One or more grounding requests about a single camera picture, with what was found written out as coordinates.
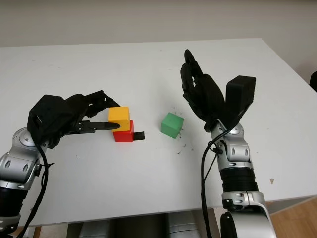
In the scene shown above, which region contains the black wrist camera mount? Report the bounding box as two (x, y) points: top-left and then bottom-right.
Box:
(223, 75), (257, 130)
(27, 94), (74, 145)

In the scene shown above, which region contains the grey robot leg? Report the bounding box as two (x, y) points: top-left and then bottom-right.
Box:
(78, 220), (112, 238)
(165, 212), (202, 238)

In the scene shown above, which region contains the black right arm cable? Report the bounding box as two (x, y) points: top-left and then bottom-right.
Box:
(200, 128), (231, 238)

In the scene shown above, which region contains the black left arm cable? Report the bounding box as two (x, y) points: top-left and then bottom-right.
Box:
(16, 138), (55, 238)

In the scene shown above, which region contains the yellow block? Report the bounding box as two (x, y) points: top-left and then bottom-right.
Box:
(107, 106), (131, 132)

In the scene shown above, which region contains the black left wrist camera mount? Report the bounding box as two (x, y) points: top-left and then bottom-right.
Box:
(27, 94), (74, 145)

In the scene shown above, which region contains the grey left robot leg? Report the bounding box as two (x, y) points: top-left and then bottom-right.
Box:
(78, 220), (112, 238)

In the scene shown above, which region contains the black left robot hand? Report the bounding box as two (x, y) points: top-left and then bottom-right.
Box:
(45, 90), (121, 149)

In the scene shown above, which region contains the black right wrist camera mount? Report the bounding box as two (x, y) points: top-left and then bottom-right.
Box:
(223, 75), (257, 130)

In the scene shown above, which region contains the dark object beside table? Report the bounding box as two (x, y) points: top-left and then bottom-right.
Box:
(309, 71), (317, 93)

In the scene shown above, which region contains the grey right robot leg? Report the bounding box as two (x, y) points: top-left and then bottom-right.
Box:
(165, 212), (202, 238)

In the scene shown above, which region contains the green block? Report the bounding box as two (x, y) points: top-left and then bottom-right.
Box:
(160, 112), (185, 139)

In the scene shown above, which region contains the red block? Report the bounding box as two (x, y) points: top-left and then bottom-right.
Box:
(112, 119), (135, 143)

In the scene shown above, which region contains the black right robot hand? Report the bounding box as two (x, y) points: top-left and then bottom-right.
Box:
(179, 49), (226, 131)

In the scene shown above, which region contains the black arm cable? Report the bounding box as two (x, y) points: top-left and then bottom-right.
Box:
(200, 128), (231, 238)
(16, 138), (55, 238)

